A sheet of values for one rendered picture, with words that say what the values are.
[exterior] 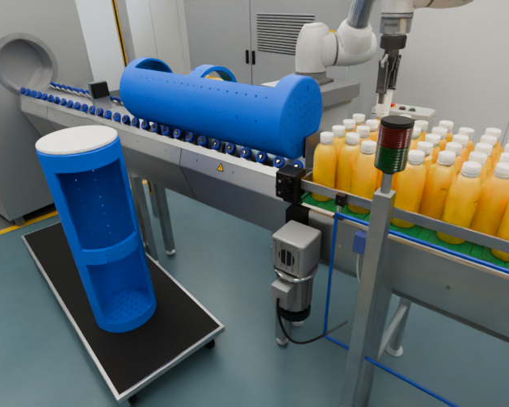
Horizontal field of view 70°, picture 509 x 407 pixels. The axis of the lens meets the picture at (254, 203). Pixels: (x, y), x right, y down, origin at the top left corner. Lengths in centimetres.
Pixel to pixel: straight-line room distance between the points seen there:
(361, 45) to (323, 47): 18
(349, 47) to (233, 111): 83
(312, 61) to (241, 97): 69
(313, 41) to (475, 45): 221
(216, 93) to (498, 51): 288
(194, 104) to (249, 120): 27
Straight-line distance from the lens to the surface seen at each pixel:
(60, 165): 141
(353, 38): 192
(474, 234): 100
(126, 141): 191
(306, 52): 190
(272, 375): 180
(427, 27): 404
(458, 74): 395
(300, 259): 106
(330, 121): 196
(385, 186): 82
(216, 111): 135
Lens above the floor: 148
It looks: 30 degrees down
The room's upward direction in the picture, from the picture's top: 2 degrees counter-clockwise
